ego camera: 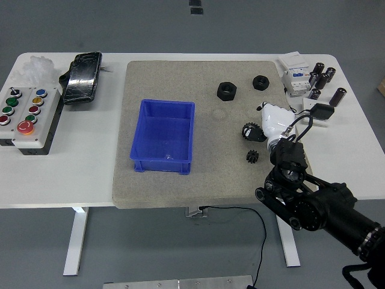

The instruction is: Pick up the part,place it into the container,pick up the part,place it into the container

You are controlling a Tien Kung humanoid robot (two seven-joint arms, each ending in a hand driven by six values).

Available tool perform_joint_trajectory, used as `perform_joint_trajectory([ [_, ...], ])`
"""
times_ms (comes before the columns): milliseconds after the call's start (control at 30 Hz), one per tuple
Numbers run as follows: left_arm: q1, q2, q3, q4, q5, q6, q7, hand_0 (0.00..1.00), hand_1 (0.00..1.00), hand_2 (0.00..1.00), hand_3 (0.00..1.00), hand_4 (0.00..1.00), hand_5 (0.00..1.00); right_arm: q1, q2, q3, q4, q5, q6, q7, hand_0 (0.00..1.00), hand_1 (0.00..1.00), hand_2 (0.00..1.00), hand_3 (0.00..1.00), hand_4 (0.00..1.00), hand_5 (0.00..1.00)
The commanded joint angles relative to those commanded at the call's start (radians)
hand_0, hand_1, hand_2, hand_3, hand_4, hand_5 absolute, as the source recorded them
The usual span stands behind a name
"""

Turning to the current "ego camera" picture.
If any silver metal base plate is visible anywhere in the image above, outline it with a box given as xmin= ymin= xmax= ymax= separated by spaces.
xmin=103 ymin=275 xmax=256 ymax=289

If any black adapter cord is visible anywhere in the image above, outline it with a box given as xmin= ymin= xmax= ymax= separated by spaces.
xmin=288 ymin=105 xmax=313 ymax=117

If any crumpled clear plastic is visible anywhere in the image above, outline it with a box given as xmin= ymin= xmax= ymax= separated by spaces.
xmin=13 ymin=55 xmax=60 ymax=89

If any grey-brown mat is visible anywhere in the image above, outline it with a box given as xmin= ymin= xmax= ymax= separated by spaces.
xmin=112 ymin=60 xmax=318 ymax=210

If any small black gear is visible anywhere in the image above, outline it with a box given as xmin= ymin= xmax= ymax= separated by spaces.
xmin=246 ymin=149 xmax=262 ymax=165

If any white selector switch button box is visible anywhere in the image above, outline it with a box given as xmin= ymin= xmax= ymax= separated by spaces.
xmin=0 ymin=86 xmax=29 ymax=148

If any large black hex nut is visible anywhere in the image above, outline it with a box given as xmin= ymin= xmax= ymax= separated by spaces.
xmin=217 ymin=81 xmax=239 ymax=102

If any white circuit breaker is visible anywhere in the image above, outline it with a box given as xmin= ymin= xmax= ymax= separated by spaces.
xmin=277 ymin=51 xmax=313 ymax=98

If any large black gear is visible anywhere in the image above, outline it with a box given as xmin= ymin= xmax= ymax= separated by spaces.
xmin=241 ymin=121 xmax=257 ymax=140

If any blue plastic box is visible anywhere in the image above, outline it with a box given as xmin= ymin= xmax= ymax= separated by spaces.
xmin=129 ymin=98 xmax=196 ymax=176

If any white table leg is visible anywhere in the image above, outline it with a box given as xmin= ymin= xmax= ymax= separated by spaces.
xmin=62 ymin=207 xmax=90 ymax=276
xmin=276 ymin=216 xmax=301 ymax=268

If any grey under-table bracket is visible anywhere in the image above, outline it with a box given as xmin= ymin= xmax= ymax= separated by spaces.
xmin=184 ymin=206 xmax=209 ymax=218

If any white emergency stop button box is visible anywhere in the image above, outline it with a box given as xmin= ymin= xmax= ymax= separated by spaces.
xmin=11 ymin=87 xmax=63 ymax=157

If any small black hex nut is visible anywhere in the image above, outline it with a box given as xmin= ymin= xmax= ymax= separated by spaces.
xmin=252 ymin=75 xmax=270 ymax=91

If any black plastic-wrapped device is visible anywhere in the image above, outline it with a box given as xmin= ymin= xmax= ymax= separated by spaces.
xmin=58 ymin=51 xmax=103 ymax=107

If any black power adapter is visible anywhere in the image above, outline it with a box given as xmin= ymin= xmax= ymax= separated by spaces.
xmin=309 ymin=102 xmax=336 ymax=122

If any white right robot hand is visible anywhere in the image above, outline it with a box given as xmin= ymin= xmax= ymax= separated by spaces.
xmin=242 ymin=101 xmax=297 ymax=143

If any thin black hanging cable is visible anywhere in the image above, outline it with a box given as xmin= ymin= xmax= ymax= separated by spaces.
xmin=200 ymin=205 xmax=268 ymax=289

